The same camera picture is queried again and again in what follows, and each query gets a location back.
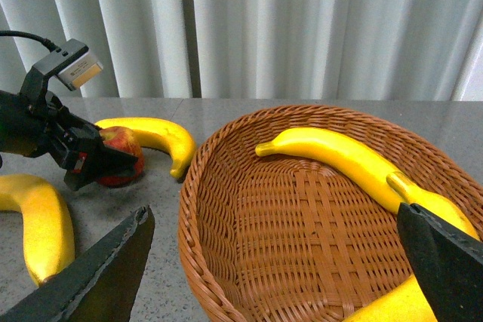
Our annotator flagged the long yellow banana in basket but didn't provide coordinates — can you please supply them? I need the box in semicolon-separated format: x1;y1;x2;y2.
255;127;403;214

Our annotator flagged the red apple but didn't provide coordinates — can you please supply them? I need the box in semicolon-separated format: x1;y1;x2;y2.
97;126;145;188

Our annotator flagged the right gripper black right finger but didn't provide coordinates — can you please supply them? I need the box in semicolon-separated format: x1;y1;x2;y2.
397;203;482;321

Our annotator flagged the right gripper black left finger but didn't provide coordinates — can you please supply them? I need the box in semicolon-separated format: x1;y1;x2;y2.
1;207;155;321

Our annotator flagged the black camera cable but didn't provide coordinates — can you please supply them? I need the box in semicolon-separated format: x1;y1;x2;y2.
0;30;58;51

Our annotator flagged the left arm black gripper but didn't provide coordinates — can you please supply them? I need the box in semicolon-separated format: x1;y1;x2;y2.
1;91;138;190

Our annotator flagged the right brown wicker basket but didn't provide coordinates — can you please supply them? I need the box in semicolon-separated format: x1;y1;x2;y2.
178;105;482;321

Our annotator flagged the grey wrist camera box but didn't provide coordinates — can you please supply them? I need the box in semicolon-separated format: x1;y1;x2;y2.
33;38;103;91

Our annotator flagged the white pleated curtain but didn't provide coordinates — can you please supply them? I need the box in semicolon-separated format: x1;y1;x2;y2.
1;0;482;101

